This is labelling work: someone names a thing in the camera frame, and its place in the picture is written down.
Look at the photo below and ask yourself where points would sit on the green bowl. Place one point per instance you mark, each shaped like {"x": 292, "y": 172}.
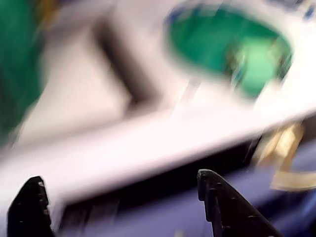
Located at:
{"x": 209, "y": 42}

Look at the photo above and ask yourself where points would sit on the grey toy sink basin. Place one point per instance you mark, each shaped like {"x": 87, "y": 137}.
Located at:
{"x": 81, "y": 93}

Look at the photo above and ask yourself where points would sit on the black control panel strip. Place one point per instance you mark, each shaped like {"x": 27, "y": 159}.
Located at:
{"x": 172, "y": 179}

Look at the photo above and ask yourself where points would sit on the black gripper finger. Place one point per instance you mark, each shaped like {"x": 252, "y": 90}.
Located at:
{"x": 28, "y": 212}
{"x": 227, "y": 212}

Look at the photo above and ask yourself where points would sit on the blue toy kitchen unit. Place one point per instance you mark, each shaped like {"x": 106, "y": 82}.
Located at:
{"x": 123, "y": 153}

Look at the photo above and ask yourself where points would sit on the green plastic container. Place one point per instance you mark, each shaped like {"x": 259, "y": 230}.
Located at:
{"x": 14, "y": 61}

